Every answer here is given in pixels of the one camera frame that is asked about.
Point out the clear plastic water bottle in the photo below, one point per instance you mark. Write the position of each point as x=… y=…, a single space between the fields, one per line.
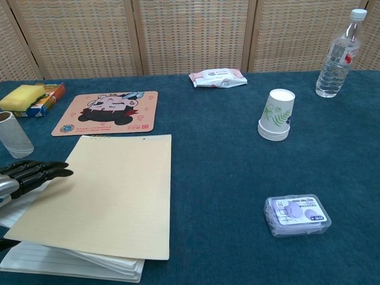
x=335 y=65

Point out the pink cartoon mouse pad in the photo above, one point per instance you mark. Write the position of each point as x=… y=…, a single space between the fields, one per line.
x=110 y=112

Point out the clear plastic floss box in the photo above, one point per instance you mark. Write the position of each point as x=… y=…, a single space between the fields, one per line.
x=297 y=215

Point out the yellow sponge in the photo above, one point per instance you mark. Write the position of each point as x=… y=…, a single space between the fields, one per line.
x=20 y=96

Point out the blue table cloth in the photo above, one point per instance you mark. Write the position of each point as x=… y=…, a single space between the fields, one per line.
x=225 y=172

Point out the beige paper notepad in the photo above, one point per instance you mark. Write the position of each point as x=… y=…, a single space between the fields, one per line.
x=112 y=193

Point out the cardboard tube roll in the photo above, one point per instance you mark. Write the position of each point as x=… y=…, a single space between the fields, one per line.
x=15 y=136

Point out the pink white wet wipes pack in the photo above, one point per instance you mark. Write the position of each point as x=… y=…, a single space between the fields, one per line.
x=218 y=77

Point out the bamboo folding screen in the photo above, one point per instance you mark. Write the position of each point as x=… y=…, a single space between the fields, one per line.
x=190 y=32

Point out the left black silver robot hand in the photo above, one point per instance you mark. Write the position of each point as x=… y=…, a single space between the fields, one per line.
x=32 y=173

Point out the colourful small cardboard box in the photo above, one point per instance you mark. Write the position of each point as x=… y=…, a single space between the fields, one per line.
x=52 y=99

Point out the stack of paper cups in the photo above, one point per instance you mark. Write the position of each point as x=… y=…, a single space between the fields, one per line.
x=276 y=115

